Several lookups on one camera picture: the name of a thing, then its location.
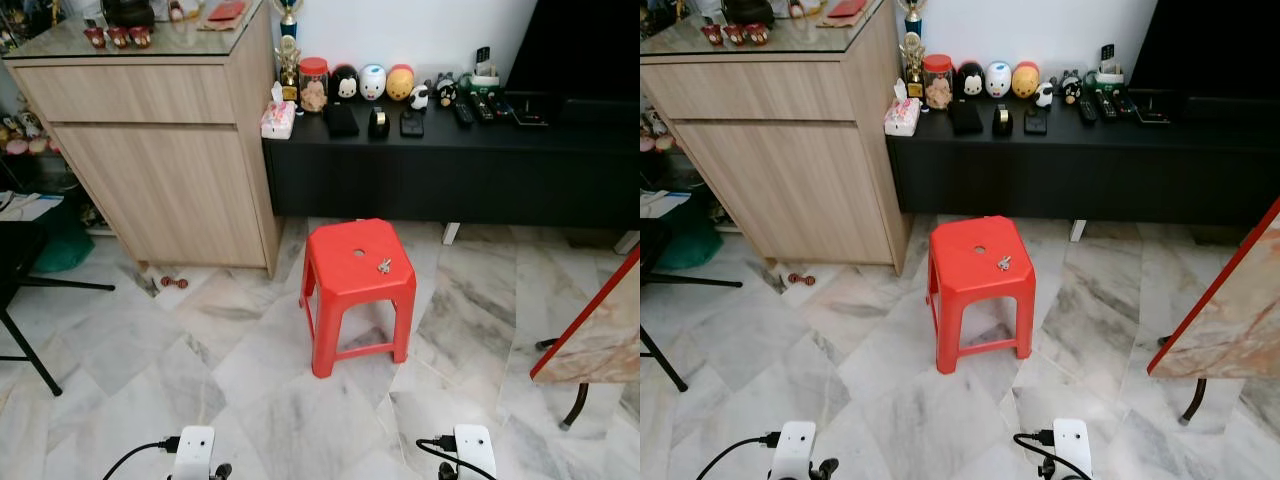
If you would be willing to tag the red plastic stool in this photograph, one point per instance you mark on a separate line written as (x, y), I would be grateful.
(975, 290)
(350, 290)

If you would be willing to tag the green remote holder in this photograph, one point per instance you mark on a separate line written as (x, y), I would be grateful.
(485, 85)
(1108, 80)

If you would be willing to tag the brown paper sheet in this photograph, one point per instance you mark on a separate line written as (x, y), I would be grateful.
(875, 15)
(252, 18)

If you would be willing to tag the marble pattern board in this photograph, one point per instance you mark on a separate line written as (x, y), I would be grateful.
(1230, 320)
(600, 340)

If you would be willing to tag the black TV console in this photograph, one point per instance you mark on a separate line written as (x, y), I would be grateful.
(450, 180)
(1050, 175)

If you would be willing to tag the red packet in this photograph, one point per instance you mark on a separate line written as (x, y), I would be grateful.
(848, 8)
(227, 10)

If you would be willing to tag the green bag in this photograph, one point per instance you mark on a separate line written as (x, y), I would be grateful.
(690, 240)
(65, 245)

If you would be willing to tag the white duck plush toy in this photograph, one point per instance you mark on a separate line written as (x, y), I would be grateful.
(998, 80)
(373, 83)

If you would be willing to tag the white paper sheet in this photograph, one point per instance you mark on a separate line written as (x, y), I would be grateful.
(660, 203)
(30, 208)

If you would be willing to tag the small panda figure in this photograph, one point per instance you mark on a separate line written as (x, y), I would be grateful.
(1044, 95)
(419, 97)

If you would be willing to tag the yellow bear plush toy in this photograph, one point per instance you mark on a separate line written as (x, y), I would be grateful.
(1025, 82)
(400, 85)

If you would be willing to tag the black remote control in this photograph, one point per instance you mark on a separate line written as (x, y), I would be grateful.
(500, 104)
(1088, 111)
(1125, 101)
(464, 113)
(482, 107)
(1107, 104)

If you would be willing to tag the black pouch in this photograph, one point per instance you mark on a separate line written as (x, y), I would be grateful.
(965, 118)
(341, 120)

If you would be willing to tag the small black cartoon figure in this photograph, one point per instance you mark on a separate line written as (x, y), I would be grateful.
(1070, 88)
(446, 92)

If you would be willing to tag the black metal board stand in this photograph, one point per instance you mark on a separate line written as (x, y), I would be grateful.
(578, 405)
(1195, 400)

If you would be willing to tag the black television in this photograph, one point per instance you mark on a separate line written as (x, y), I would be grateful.
(580, 45)
(1200, 45)

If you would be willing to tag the black tripod stand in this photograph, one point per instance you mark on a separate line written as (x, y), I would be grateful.
(15, 250)
(655, 240)

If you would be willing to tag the small upright black remote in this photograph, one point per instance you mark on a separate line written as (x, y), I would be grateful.
(483, 55)
(1108, 52)

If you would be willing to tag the small red-brown dumbbell toy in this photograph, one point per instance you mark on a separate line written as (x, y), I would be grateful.
(173, 282)
(799, 278)

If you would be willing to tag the black tape dispenser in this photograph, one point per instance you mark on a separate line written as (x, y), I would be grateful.
(379, 125)
(1002, 122)

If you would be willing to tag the black bag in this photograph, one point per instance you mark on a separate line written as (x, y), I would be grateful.
(128, 12)
(748, 10)

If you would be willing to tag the pink tissue pack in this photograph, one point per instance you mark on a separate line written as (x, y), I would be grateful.
(278, 120)
(902, 117)

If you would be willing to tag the black mouse plush toy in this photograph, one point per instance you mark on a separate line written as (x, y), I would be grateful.
(968, 82)
(345, 85)

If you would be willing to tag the small gold trophy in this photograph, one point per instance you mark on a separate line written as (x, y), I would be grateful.
(289, 70)
(912, 65)

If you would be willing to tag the clear jar with red lid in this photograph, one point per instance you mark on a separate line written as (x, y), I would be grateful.
(314, 90)
(938, 88)

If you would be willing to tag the blue and gold trophy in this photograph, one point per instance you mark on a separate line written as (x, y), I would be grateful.
(912, 14)
(288, 15)

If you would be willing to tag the black phone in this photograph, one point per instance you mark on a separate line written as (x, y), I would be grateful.
(1035, 121)
(412, 124)

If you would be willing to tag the black set-top box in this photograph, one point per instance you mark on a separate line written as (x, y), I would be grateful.
(527, 108)
(1150, 106)

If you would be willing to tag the pink plush toys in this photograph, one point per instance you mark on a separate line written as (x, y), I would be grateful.
(25, 140)
(658, 138)

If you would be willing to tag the light wooden cabinet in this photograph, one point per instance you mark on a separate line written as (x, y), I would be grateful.
(790, 190)
(150, 190)

